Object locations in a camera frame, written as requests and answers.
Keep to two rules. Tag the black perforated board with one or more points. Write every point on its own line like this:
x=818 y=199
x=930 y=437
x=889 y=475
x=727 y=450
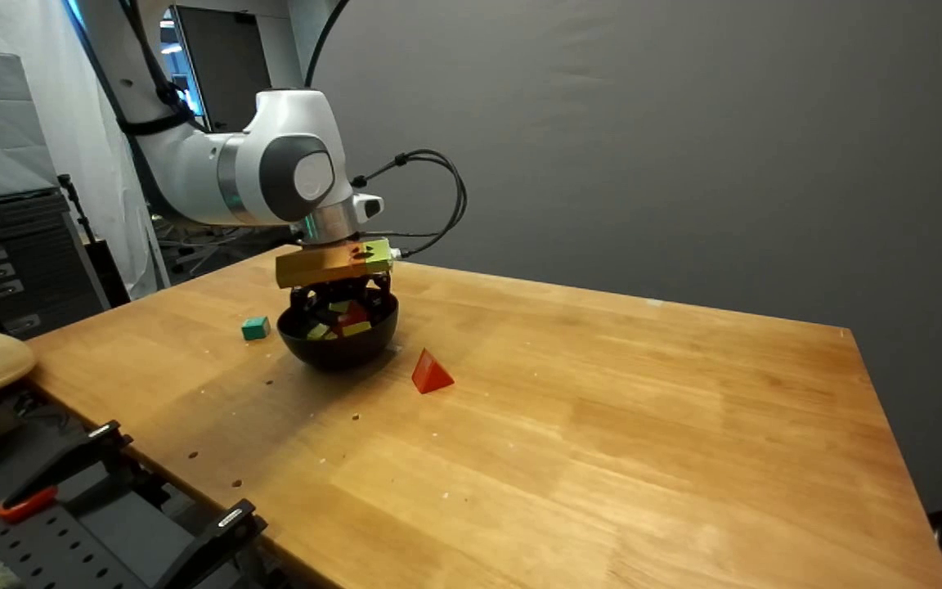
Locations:
x=70 y=556

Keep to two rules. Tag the white curtain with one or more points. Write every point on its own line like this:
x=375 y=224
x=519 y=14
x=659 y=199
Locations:
x=70 y=123

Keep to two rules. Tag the orange-red pyramid block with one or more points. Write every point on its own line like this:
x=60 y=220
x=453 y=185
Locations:
x=430 y=375

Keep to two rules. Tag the stand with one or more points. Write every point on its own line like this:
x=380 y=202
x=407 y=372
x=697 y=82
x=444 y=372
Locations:
x=82 y=225

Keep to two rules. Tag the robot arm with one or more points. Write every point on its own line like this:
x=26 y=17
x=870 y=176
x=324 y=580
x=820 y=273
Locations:
x=193 y=168

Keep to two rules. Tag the dark panel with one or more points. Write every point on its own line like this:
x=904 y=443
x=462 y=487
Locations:
x=226 y=65

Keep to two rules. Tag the green cube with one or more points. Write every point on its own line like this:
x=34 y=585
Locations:
x=255 y=329

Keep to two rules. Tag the grey drawer cabinet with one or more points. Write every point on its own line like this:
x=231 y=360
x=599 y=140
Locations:
x=21 y=262

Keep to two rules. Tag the red block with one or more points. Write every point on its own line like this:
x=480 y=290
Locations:
x=352 y=314

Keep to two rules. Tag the black bowl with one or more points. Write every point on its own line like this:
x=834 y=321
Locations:
x=338 y=350

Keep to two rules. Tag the grey backdrop cloth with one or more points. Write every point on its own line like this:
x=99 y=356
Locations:
x=684 y=147

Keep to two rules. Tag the yellow-green block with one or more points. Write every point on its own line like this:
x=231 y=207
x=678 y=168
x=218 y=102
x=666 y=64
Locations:
x=318 y=331
x=356 y=328
x=340 y=306

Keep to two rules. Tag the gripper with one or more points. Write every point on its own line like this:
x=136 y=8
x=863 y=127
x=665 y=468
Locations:
x=346 y=288

